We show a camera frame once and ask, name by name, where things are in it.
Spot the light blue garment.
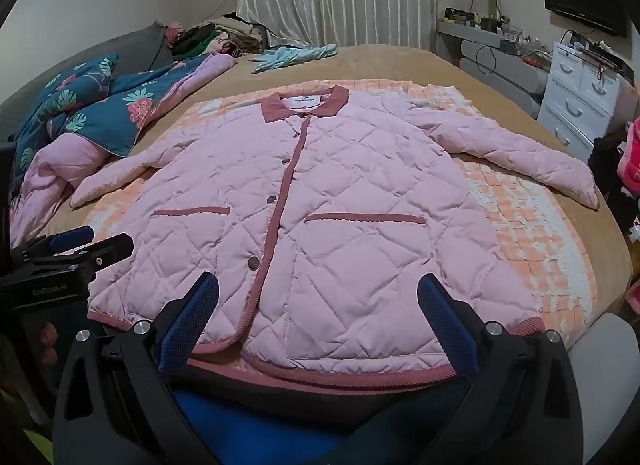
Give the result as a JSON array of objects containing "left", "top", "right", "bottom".
[{"left": 250, "top": 44, "right": 339, "bottom": 74}]

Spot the pink quilted jacket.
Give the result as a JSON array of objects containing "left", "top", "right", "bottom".
[{"left": 70, "top": 86, "right": 600, "bottom": 394}]

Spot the pile of mixed clothes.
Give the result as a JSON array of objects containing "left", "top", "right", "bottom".
[{"left": 165, "top": 12, "right": 266, "bottom": 60}]

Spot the white drawer cabinet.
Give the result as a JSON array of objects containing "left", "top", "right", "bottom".
[{"left": 537, "top": 41, "right": 639, "bottom": 164}]

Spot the orange checked blanket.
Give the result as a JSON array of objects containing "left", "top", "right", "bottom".
[{"left": 82, "top": 79, "right": 599, "bottom": 348}]

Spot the black cable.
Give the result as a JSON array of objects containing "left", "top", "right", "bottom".
[{"left": 474, "top": 42, "right": 502, "bottom": 76}]

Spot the grey padded headboard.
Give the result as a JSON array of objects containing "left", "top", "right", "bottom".
[{"left": 0, "top": 25, "right": 174, "bottom": 142}]

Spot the blue cloth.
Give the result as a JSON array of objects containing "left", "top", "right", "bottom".
[{"left": 172, "top": 385, "right": 363, "bottom": 465}]

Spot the group of cosmetic bottles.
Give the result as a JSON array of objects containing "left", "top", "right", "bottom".
[{"left": 444, "top": 7, "right": 551, "bottom": 54}]

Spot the teal floral quilt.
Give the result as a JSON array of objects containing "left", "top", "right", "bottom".
[{"left": 10, "top": 54, "right": 237, "bottom": 248}]

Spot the person's left hand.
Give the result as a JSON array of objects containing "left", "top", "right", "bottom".
[{"left": 40, "top": 322, "right": 60, "bottom": 366}]

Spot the curved vanity mirror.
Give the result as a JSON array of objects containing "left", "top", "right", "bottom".
[{"left": 471, "top": 0, "right": 501, "bottom": 22}]

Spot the pink clothes heap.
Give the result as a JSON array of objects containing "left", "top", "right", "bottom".
[{"left": 617, "top": 117, "right": 640, "bottom": 196}]

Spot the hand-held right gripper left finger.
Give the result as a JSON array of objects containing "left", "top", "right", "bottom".
[{"left": 52, "top": 271, "right": 223, "bottom": 465}]

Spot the grey dressing table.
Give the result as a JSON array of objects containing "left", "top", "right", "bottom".
[{"left": 436, "top": 19, "right": 551, "bottom": 118}]

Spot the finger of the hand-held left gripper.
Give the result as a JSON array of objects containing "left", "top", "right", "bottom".
[
  {"left": 15, "top": 233, "right": 135, "bottom": 278},
  {"left": 27, "top": 226, "right": 96, "bottom": 252}
]

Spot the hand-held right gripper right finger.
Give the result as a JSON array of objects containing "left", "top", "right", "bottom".
[{"left": 415, "top": 272, "right": 583, "bottom": 465}]

